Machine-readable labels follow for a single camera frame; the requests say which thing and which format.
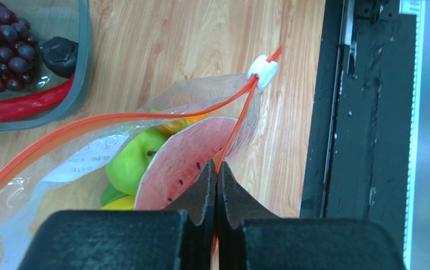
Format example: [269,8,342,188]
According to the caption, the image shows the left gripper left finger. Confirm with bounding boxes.
[163,160,217,226]

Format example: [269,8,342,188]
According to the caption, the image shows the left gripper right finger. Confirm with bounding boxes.
[217,161,279,230]

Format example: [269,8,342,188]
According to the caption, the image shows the watermelon slice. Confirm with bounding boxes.
[134,116,238,210]

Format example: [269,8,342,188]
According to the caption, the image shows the yellow bananas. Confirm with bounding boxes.
[101,196,135,210]

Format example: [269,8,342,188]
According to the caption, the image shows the clear orange zip top bag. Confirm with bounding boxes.
[0,49,281,269]

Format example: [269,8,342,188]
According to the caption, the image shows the green apple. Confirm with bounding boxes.
[105,127,169,196]

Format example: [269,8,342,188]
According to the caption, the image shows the orange fruit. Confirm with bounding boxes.
[159,114,209,136]

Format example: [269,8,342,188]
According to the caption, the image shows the green starfruit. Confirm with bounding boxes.
[100,183,128,206]

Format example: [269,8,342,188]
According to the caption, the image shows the grey food tray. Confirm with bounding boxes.
[0,1,94,132]

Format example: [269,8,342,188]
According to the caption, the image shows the red chili pepper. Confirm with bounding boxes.
[0,75,74,123]

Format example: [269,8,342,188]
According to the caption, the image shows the dark purple grapes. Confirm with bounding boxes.
[0,1,41,93]

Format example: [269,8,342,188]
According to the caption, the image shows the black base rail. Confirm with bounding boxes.
[300,1,424,263]

